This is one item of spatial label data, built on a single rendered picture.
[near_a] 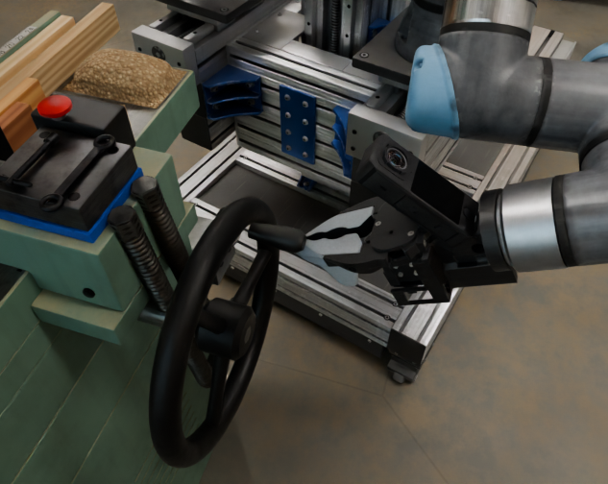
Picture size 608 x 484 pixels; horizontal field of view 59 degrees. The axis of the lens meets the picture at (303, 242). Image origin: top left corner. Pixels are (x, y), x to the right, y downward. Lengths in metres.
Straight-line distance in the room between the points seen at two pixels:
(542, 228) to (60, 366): 0.52
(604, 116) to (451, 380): 1.11
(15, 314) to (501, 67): 0.49
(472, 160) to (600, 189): 1.33
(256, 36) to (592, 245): 0.92
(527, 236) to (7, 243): 0.45
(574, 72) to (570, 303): 1.31
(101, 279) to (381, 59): 0.64
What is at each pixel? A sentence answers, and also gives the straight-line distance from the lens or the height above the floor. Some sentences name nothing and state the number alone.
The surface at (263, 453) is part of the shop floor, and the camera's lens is 1.40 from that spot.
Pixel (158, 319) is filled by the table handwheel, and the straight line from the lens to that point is 0.61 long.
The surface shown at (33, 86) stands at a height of 0.95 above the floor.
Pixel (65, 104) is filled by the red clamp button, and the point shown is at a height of 1.02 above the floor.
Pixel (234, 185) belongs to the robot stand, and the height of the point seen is 0.21.
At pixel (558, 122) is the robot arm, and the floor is 1.05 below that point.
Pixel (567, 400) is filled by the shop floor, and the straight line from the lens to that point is 1.59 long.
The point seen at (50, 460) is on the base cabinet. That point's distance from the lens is 0.75.
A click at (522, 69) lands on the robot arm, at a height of 1.07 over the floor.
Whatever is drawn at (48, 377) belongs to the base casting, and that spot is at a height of 0.77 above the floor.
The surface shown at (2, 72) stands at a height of 0.95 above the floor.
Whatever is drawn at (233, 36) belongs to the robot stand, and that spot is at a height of 0.73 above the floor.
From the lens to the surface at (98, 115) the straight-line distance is 0.55.
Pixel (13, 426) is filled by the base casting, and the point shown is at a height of 0.77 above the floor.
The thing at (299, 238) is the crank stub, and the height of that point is 0.91.
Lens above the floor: 1.31
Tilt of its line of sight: 49 degrees down
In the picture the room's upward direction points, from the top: straight up
